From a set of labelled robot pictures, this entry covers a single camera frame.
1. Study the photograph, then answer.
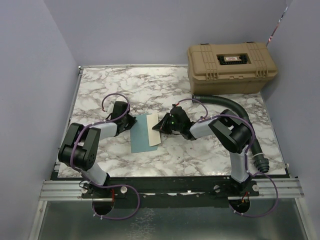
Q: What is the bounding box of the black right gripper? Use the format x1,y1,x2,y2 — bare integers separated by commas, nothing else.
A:
152,112,182,135

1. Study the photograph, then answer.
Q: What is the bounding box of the beige paper letter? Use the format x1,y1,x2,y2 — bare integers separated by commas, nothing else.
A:
146,113,161,147

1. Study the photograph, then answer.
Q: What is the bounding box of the light blue paper envelope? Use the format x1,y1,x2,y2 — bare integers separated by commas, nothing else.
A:
130,114,158,154

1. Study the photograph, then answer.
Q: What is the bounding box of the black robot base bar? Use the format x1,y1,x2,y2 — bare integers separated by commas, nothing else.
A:
49,162,261,208

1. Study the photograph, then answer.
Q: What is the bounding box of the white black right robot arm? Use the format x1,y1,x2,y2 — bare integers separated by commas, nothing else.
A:
152,106,255,196

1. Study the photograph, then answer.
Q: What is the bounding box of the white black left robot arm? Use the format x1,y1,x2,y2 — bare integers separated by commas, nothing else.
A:
58,101,137,198

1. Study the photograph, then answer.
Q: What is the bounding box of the tan plastic tool case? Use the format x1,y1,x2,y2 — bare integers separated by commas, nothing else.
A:
187,42,278,95

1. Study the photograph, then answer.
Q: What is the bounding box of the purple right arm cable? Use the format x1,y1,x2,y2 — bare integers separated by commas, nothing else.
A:
174,97,280,218

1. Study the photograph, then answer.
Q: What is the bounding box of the black corrugated hose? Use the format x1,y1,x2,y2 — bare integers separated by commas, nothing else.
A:
191,93,270,174

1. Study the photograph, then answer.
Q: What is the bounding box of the aluminium rail frame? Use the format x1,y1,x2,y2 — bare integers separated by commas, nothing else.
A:
26,65,310,240

